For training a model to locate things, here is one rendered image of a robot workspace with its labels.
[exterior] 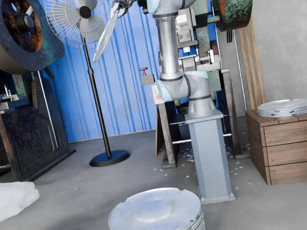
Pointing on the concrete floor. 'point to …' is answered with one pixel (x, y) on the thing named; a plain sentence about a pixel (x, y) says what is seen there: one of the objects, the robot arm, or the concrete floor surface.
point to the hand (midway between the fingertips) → (113, 18)
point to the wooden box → (278, 147)
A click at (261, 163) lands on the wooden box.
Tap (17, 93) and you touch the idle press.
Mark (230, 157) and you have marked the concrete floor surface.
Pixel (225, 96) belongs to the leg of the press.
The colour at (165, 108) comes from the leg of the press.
